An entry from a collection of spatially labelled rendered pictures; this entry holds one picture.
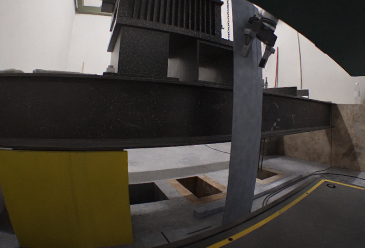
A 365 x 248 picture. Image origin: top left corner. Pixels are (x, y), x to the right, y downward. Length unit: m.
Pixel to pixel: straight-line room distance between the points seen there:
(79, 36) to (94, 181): 3.78
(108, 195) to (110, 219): 0.10
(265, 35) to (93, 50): 3.71
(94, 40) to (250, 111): 3.78
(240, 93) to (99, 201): 0.66
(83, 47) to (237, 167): 3.83
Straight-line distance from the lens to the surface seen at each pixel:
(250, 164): 0.85
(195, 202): 1.17
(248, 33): 0.72
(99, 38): 4.24
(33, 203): 0.76
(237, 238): 0.39
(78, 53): 4.15
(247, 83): 0.78
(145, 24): 0.78
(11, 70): 0.75
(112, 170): 0.67
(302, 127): 1.58
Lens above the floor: 0.56
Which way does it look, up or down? 1 degrees down
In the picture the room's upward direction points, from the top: 2 degrees clockwise
